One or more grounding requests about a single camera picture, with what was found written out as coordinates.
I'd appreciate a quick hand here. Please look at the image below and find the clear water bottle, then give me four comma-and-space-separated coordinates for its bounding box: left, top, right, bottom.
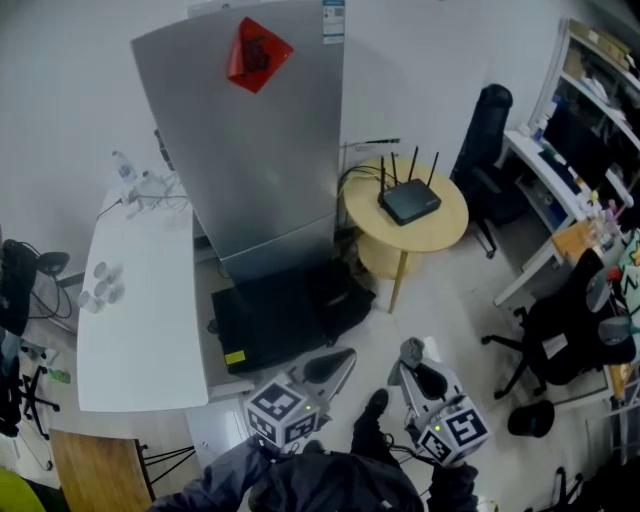
112, 149, 139, 184

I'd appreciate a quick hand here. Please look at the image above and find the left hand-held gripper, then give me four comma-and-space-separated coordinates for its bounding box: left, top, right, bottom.
244, 348, 358, 451

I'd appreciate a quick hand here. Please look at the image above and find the black router cable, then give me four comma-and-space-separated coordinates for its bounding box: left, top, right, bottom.
339, 166, 384, 182

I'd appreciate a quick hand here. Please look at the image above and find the white shelf unit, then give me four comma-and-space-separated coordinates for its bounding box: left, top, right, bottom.
529, 17, 640, 166

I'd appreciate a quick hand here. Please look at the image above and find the light wooden desk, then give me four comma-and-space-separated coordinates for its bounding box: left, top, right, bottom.
551, 219, 594, 261

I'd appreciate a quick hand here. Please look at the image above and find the brown wooden desk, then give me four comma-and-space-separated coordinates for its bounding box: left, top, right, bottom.
48, 428, 196, 512

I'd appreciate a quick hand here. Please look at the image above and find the red paper decoration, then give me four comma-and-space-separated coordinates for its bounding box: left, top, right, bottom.
225, 16, 295, 95

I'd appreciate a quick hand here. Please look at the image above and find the cluster of clear plastic cups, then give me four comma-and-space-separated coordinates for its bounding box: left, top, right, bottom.
77, 260, 126, 315

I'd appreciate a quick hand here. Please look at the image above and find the black cap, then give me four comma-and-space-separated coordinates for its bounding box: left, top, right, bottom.
507, 399, 556, 440

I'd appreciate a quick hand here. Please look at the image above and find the long white table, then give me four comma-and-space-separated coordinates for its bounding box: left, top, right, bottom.
76, 182, 210, 414

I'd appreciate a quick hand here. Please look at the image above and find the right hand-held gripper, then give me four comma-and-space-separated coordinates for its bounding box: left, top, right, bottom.
399, 360, 491, 469

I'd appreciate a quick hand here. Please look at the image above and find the white printed flat carton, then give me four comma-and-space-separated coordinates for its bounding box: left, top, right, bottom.
339, 138, 401, 176

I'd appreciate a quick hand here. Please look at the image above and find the white box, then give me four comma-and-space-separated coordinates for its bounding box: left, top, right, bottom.
184, 394, 256, 466

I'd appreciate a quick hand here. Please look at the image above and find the white desk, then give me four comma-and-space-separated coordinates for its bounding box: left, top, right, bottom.
493, 129, 636, 307

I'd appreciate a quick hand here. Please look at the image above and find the black router with antennas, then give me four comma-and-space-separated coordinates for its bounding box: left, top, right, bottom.
377, 145, 443, 227

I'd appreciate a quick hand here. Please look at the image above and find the silver refrigerator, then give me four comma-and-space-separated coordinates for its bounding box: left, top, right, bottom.
130, 0, 347, 284

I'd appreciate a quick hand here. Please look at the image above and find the grey cloth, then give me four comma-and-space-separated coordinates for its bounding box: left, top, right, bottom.
387, 337, 427, 387

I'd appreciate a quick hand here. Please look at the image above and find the black swivel chair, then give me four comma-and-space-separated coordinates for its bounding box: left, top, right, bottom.
0, 238, 71, 441

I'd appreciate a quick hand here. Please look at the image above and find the black monitor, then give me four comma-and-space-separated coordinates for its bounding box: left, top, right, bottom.
542, 102, 616, 189

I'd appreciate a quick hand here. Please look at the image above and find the person's dark jacket torso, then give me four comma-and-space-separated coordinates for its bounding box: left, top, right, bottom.
249, 447, 431, 512

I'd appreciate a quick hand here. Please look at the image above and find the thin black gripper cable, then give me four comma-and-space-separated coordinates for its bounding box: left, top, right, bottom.
384, 434, 431, 462

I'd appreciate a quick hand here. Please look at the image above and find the brown cardboard box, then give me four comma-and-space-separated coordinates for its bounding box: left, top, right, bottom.
569, 19, 632, 70

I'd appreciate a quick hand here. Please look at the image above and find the white power strip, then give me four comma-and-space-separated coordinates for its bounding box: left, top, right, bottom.
124, 169, 171, 206

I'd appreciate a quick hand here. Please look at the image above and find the person's left forearm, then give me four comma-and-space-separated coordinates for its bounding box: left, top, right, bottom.
149, 437, 274, 512

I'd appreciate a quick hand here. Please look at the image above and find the person's dark trouser leg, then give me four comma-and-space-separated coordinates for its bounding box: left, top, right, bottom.
349, 388, 401, 466

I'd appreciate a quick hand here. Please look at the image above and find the black office chair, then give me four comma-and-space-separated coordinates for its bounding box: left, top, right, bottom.
480, 247, 639, 401
449, 83, 526, 260

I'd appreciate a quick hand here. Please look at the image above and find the black bag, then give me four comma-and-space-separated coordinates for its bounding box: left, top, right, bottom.
304, 259, 377, 349

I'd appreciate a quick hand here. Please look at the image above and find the flat black box yellow label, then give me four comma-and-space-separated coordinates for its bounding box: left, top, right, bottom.
210, 279, 331, 376

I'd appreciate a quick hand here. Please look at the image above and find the person's right forearm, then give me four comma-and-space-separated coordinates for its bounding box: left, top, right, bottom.
424, 462, 479, 512

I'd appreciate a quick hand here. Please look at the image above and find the round light wooden table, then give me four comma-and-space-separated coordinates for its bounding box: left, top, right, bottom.
343, 157, 470, 314

